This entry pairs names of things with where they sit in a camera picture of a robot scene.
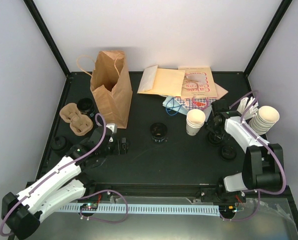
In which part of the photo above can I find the black sleeved paper cup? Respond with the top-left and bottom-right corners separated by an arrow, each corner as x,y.
150,122 -> 168,144

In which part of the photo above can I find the black cup sleeve stack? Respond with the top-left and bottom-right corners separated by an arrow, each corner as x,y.
77,97 -> 95,118

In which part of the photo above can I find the brown paper bag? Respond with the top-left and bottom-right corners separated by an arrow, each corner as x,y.
76,50 -> 133,129

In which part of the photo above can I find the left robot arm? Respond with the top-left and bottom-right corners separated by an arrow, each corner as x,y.
0,123 -> 126,240

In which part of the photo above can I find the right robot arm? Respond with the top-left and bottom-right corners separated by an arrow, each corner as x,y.
207,99 -> 287,202

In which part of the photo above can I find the white paper cup stack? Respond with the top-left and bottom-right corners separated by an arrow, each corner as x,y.
186,109 -> 206,136

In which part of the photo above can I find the blue checkered paper bag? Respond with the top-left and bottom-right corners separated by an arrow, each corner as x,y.
175,97 -> 217,111

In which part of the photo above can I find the black lid stack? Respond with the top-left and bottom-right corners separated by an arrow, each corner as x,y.
220,144 -> 237,161

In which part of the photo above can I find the tan flat paper bag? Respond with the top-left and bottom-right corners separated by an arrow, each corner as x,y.
212,83 -> 228,101

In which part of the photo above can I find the jar of white stirrers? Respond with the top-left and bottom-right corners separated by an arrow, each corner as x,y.
237,97 -> 259,120

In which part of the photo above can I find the brown cardboard cup carrier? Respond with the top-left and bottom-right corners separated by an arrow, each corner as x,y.
59,103 -> 93,136

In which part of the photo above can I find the cakes printed paper bag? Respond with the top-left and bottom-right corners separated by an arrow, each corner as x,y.
178,67 -> 218,99

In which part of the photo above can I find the white lid stack on sleeve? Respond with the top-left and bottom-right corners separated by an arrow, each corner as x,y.
249,105 -> 280,135

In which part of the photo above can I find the yellow padded envelope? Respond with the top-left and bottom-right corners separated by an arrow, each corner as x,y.
137,65 -> 185,97

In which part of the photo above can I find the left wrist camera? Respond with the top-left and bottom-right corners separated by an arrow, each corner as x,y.
106,123 -> 117,143

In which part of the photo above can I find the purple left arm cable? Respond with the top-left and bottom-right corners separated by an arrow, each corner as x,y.
0,112 -> 128,236

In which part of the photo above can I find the light blue cable duct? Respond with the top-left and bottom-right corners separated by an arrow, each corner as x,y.
58,203 -> 220,217

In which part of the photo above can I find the right black frame post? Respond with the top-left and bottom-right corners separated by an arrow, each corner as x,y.
244,0 -> 293,77

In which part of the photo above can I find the black frame post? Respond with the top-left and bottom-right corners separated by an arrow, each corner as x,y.
23,0 -> 70,77
244,0 -> 293,77

